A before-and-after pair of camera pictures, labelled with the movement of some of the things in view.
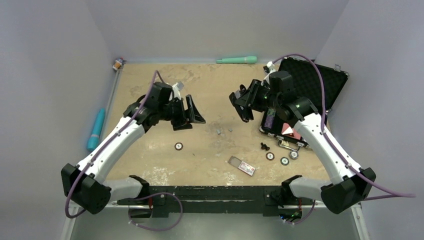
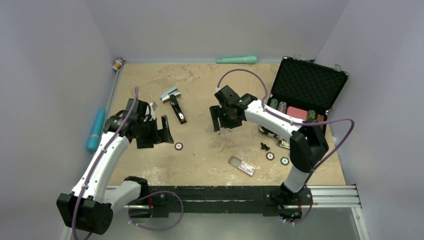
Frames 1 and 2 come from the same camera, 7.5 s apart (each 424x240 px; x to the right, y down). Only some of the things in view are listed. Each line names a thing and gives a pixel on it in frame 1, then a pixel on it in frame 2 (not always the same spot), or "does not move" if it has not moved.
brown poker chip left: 178,146 does not move
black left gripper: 181,123 → 161,135
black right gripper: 249,98 → 214,112
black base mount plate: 267,200 does not move
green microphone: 247,59 does not move
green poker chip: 284,161 does not move
